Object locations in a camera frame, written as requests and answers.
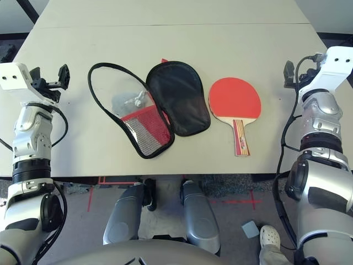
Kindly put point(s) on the beige trouser leg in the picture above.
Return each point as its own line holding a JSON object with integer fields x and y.
{"x": 271, "y": 256}

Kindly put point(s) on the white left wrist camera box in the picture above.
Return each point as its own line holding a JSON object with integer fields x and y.
{"x": 12, "y": 77}

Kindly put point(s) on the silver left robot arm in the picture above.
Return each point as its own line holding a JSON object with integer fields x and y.
{"x": 30, "y": 138}

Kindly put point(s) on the white perforated clog shoe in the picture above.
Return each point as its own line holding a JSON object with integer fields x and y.
{"x": 270, "y": 236}

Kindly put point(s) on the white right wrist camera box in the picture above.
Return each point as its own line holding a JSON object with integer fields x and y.
{"x": 336, "y": 63}

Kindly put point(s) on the grey left robot leg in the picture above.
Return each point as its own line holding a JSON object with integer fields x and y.
{"x": 121, "y": 215}

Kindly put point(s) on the red black paddle case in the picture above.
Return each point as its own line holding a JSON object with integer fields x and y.
{"x": 187, "y": 110}

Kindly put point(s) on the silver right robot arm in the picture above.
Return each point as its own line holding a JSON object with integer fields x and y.
{"x": 320, "y": 116}

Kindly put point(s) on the grey robot leg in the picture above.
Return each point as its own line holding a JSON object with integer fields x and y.
{"x": 198, "y": 215}
{"x": 121, "y": 215}

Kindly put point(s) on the grey foot pedal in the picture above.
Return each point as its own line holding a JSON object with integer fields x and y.
{"x": 251, "y": 229}

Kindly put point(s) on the red ping-pong paddle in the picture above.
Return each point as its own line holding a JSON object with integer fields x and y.
{"x": 234, "y": 96}

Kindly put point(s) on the grey robot torso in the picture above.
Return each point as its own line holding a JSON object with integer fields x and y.
{"x": 154, "y": 254}

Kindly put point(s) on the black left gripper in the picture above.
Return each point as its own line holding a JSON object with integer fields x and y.
{"x": 49, "y": 91}

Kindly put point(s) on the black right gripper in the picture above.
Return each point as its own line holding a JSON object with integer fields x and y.
{"x": 309, "y": 77}

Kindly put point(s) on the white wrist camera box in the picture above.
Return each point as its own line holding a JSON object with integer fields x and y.
{"x": 336, "y": 63}
{"x": 12, "y": 77}

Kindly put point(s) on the grey plush charm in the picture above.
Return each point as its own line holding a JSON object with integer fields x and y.
{"x": 120, "y": 103}

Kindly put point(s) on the red tape strip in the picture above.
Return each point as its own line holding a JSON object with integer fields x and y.
{"x": 90, "y": 198}

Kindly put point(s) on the red tape cross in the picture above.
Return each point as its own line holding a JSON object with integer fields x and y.
{"x": 252, "y": 201}

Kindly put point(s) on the grey right robot leg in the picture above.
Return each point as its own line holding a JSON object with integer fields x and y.
{"x": 198, "y": 215}

